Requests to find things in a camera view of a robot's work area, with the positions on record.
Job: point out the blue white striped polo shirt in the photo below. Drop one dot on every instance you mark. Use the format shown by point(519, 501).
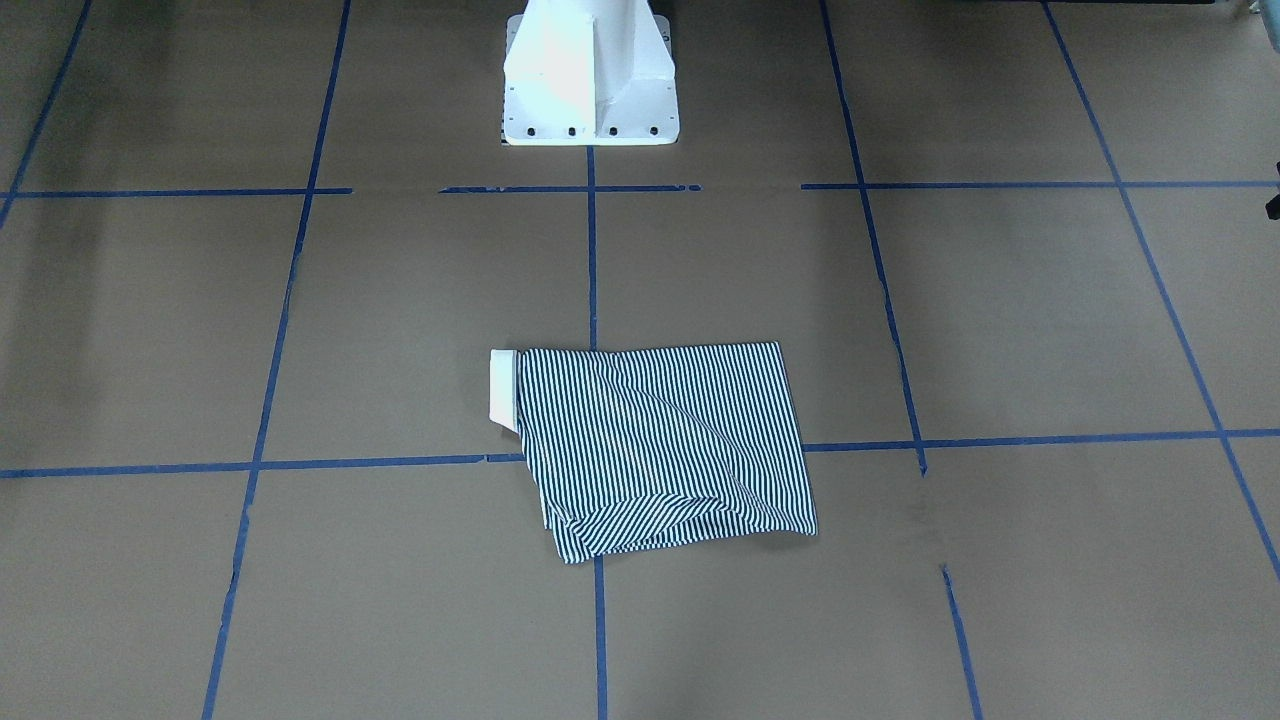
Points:
point(655, 448)

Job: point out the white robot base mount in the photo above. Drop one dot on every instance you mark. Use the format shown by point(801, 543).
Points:
point(589, 73)

